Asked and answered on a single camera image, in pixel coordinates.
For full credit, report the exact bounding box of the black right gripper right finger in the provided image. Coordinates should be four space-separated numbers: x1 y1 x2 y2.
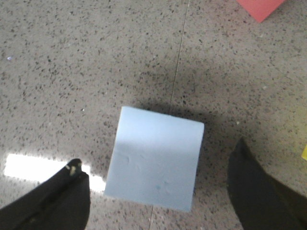
227 138 307 230

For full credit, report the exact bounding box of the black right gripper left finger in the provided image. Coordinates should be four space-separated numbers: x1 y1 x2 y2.
0 159 90 230

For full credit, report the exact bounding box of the light blue foam block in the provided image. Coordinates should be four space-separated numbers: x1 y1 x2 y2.
104 106 205 212

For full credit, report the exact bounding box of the yellow foam block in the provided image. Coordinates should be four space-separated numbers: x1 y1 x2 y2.
301 145 307 161

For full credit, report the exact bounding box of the red foam block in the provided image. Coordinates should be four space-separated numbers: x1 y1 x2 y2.
236 0 285 23

